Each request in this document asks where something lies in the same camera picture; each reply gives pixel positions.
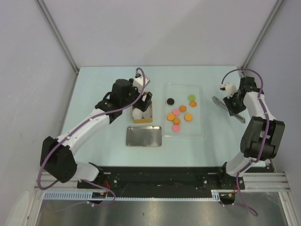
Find black sandwich cookie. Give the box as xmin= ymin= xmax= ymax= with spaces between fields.
xmin=166 ymin=98 xmax=174 ymax=105

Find left corner frame post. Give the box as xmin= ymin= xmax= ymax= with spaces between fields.
xmin=34 ymin=0 xmax=79 ymax=74

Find orange swirl cookie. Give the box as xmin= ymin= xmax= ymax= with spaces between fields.
xmin=190 ymin=101 xmax=197 ymax=107

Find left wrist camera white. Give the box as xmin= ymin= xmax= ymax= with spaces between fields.
xmin=129 ymin=75 xmax=151 ymax=93

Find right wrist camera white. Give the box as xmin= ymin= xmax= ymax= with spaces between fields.
xmin=220 ymin=83 xmax=237 ymax=98

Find pink sandwich cookie lower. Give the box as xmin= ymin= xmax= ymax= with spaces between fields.
xmin=172 ymin=124 xmax=181 ymax=132

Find silver tin lid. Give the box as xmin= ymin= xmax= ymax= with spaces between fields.
xmin=126 ymin=126 xmax=162 ymax=147

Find clear plastic tray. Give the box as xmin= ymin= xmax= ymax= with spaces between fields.
xmin=161 ymin=84 xmax=205 ymax=139

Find pink sandwich cookie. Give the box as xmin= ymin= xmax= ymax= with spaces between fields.
xmin=172 ymin=124 xmax=181 ymax=132
xmin=172 ymin=109 xmax=181 ymax=116

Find orange flower cookie upper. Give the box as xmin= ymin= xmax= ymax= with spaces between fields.
xmin=179 ymin=105 xmax=187 ymax=112

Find pink sandwich cookie upper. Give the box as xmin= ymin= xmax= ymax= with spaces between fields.
xmin=172 ymin=109 xmax=181 ymax=116

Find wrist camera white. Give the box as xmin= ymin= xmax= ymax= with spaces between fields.
xmin=220 ymin=83 xmax=237 ymax=98
xmin=129 ymin=75 xmax=151 ymax=93

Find white slotted cable duct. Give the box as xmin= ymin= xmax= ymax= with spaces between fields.
xmin=43 ymin=191 xmax=220 ymax=202

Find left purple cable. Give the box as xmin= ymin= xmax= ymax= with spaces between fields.
xmin=37 ymin=67 xmax=148 ymax=214

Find right corner frame post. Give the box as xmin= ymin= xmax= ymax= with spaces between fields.
xmin=240 ymin=0 xmax=286 ymax=68

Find orange round biscuit left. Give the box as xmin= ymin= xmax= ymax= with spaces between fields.
xmin=166 ymin=113 xmax=175 ymax=121

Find orange flower cookie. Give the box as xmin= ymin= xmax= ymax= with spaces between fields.
xmin=179 ymin=105 xmax=187 ymax=112
xmin=173 ymin=118 xmax=181 ymax=125

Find white paper cup near-left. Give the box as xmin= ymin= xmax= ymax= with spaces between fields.
xmin=132 ymin=108 xmax=143 ymax=120

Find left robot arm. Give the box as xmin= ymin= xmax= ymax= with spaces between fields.
xmin=40 ymin=76 xmax=152 ymax=188

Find metal tongs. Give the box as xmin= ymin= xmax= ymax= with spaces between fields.
xmin=212 ymin=96 xmax=246 ymax=124

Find green sandwich cookie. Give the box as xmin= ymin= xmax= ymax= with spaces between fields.
xmin=188 ymin=94 xmax=196 ymax=101

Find orange round biscuit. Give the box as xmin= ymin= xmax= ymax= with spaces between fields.
xmin=166 ymin=113 xmax=175 ymax=121
xmin=184 ymin=113 xmax=193 ymax=121

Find orange round biscuit right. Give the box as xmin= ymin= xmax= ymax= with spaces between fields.
xmin=184 ymin=113 xmax=193 ymax=121

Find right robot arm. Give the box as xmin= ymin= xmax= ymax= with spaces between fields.
xmin=217 ymin=77 xmax=285 ymax=189

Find orange flower cookie lower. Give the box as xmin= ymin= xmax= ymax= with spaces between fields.
xmin=173 ymin=118 xmax=181 ymax=125

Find corner frame post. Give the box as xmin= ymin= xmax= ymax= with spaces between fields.
xmin=240 ymin=0 xmax=286 ymax=68
xmin=34 ymin=0 xmax=79 ymax=74

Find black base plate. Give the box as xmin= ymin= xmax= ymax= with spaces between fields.
xmin=77 ymin=166 xmax=245 ymax=195

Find aluminium frame rail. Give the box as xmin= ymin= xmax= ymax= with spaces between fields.
xmin=40 ymin=172 xmax=291 ymax=192

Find white paper cup near-right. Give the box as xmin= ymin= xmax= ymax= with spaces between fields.
xmin=143 ymin=106 xmax=152 ymax=119

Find gold cookie tin box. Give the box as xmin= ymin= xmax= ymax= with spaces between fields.
xmin=132 ymin=104 xmax=153 ymax=124

